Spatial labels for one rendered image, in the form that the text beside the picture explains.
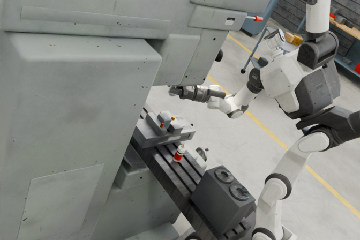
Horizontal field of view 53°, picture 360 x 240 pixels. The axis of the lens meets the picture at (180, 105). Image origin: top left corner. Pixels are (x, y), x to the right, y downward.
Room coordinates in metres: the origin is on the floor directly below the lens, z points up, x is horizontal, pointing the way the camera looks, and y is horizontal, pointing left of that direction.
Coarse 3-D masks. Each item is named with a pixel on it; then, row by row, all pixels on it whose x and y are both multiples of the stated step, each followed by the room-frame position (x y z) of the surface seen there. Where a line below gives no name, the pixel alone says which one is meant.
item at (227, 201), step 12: (216, 168) 1.31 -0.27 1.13; (204, 180) 1.27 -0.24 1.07; (216, 180) 1.25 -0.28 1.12; (228, 180) 1.26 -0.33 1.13; (204, 192) 1.25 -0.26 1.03; (216, 192) 1.22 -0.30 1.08; (228, 192) 1.20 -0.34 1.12; (240, 192) 1.24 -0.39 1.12; (204, 204) 1.23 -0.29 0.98; (216, 204) 1.20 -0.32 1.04; (228, 204) 1.18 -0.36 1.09; (240, 204) 1.17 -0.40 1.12; (252, 204) 1.24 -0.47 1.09; (216, 216) 1.18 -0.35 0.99; (228, 216) 1.16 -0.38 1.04; (240, 216) 1.20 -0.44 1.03; (216, 228) 1.17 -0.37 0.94; (228, 228) 1.17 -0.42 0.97
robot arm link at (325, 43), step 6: (306, 36) 1.56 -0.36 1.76; (312, 36) 1.54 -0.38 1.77; (318, 36) 1.53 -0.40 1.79; (324, 36) 1.59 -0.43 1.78; (330, 36) 1.61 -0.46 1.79; (312, 42) 1.55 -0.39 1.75; (318, 42) 1.56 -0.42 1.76; (324, 42) 1.57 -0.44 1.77; (330, 42) 1.58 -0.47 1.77; (318, 48) 1.53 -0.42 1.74; (324, 48) 1.55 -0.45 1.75; (330, 48) 1.58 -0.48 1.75; (324, 54) 1.56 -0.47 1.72
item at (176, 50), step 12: (168, 36) 1.34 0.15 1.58; (180, 36) 1.39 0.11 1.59; (192, 36) 1.44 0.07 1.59; (156, 48) 1.36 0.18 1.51; (168, 48) 1.35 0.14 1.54; (180, 48) 1.40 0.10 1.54; (192, 48) 1.46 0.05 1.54; (168, 60) 1.37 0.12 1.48; (180, 60) 1.42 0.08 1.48; (168, 72) 1.40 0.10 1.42; (180, 72) 1.45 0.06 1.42; (156, 84) 1.37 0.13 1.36; (168, 84) 1.42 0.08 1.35
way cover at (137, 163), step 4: (128, 148) 1.50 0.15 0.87; (132, 148) 1.53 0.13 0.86; (128, 152) 1.47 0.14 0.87; (132, 152) 1.49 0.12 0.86; (124, 156) 1.38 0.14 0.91; (128, 156) 1.43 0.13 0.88; (132, 156) 1.45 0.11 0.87; (136, 156) 1.47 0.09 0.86; (128, 160) 1.40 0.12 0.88; (132, 160) 1.42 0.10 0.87; (136, 160) 1.44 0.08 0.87; (140, 160) 1.46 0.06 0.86; (132, 164) 1.38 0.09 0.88; (136, 164) 1.40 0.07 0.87; (140, 164) 1.43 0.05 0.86; (144, 164) 1.45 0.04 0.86
